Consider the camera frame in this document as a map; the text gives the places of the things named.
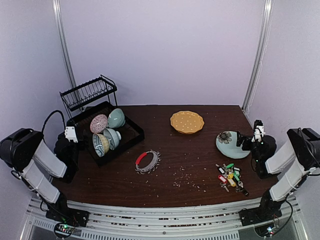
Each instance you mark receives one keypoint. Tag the green key tag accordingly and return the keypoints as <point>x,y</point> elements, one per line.
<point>229,166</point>

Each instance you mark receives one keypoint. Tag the pink patterned bowl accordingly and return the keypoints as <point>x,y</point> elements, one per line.
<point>99,123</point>

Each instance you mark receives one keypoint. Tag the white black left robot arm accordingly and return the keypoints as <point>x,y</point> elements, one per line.
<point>27,154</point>

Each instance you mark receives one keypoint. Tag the black wire dish rack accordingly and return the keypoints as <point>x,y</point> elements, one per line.
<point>94,112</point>

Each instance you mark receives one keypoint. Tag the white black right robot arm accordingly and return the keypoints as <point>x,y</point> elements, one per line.
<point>295,160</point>

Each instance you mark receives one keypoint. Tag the light blue bowl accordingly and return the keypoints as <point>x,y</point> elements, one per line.
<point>113,136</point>

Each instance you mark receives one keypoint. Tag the yellow key tag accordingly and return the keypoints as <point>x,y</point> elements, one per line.
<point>230,179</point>

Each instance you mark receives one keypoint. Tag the red handled key ring holder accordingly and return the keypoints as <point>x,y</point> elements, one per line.
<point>147,162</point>

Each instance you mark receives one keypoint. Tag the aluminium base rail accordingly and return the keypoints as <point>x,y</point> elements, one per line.
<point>208,222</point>

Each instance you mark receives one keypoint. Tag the aluminium frame post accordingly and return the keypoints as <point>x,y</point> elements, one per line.
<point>260,51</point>
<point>63,42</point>

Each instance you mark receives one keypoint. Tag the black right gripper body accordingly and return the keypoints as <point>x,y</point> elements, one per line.
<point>244,142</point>

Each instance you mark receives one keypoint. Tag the yellow dotted plate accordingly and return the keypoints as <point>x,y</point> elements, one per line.
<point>187,122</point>

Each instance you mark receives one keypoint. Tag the right aluminium frame post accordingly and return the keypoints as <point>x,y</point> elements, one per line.
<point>260,51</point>

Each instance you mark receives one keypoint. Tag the left aluminium frame post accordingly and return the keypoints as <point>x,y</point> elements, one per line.
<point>63,42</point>

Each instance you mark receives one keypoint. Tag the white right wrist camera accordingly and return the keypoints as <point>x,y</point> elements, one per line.
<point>258,131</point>

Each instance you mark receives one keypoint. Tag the blue patterned bowl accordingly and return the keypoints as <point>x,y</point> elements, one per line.
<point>101,144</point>

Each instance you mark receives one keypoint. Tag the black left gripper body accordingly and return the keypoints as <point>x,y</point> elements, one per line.
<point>74,157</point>

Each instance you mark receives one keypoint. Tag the black key tag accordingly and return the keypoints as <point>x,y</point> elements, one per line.
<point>221,170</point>

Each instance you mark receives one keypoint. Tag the light blue flower plate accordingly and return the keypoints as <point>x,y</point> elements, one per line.
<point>226,143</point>

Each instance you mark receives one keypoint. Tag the green ceramic bowl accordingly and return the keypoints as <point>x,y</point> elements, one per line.
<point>116,119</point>

